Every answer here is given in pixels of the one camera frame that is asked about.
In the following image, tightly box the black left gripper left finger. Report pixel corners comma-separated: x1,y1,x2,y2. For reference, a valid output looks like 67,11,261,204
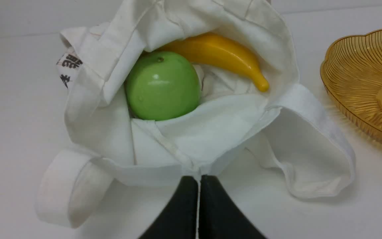
140,176,198,239

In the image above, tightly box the white cloth bag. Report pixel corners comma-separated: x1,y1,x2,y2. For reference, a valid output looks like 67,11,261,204
36,0,356,228

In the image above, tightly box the yellow banana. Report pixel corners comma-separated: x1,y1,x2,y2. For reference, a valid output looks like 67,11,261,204
158,32,269,92

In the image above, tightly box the amber plastic plate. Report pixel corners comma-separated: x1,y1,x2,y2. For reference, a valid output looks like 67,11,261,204
320,29,382,145

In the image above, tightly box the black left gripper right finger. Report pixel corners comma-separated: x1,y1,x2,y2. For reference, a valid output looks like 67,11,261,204
199,175,266,239

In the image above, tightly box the green apple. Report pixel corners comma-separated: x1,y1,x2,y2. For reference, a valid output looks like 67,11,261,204
125,51,201,121

